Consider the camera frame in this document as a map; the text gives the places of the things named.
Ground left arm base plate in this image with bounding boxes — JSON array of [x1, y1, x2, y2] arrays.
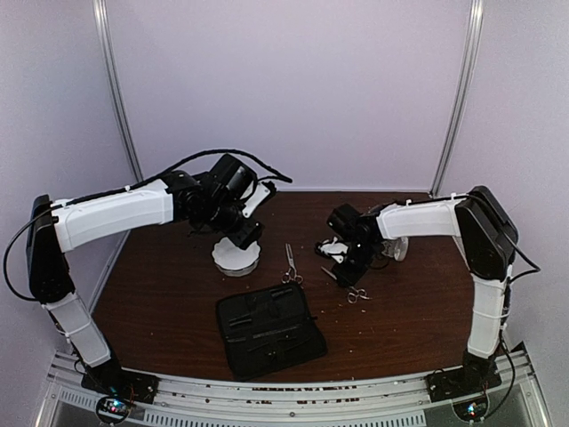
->
[[81, 367, 159, 404]]

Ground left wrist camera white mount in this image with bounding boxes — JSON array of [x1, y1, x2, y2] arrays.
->
[[240, 181, 276, 218]]

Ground silver scissors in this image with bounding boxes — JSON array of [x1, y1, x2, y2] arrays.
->
[[281, 243, 304, 285], [321, 266, 371, 304]]

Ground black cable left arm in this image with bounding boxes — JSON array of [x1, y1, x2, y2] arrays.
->
[[2, 149, 294, 303]]

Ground black zip tool case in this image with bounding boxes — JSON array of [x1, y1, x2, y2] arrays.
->
[[215, 283, 328, 381]]

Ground aluminium frame post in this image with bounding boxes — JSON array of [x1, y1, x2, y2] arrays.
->
[[92, 0, 150, 199], [429, 0, 485, 196]]

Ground white scalloped bowl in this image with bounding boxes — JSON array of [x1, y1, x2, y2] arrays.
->
[[212, 238, 261, 278]]

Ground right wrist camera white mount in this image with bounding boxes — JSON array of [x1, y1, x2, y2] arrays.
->
[[315, 237, 349, 263]]

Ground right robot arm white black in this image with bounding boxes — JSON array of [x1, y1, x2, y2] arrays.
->
[[315, 186, 541, 393]]

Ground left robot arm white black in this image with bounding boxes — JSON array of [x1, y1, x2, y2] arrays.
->
[[2, 149, 291, 395]]

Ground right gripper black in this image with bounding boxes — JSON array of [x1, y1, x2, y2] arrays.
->
[[332, 240, 379, 287]]

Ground right aluminium frame post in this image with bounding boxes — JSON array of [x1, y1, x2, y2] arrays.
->
[[429, 0, 485, 196]]

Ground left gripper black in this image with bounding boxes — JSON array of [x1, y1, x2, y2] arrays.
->
[[205, 196, 265, 249]]

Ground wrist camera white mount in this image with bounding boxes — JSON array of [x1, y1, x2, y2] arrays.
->
[[315, 237, 349, 263], [240, 181, 276, 218]]

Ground aluminium front rail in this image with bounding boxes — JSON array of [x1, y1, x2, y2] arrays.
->
[[32, 350, 554, 426]]

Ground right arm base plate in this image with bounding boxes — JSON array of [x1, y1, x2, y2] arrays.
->
[[426, 367, 502, 402]]

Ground left aluminium frame post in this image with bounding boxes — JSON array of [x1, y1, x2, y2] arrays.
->
[[92, 0, 150, 199]]

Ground white patterned mug yellow inside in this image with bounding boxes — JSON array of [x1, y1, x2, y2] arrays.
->
[[383, 237, 409, 262]]

